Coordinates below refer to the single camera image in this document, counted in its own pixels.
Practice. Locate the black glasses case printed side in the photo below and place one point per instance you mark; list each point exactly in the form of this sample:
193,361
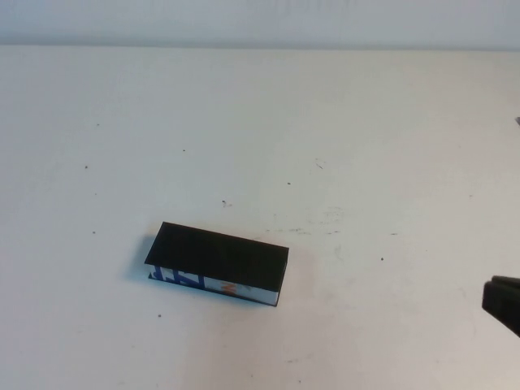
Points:
219,248

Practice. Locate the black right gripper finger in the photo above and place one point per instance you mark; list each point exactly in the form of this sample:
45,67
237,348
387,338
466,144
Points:
508,279
501,302

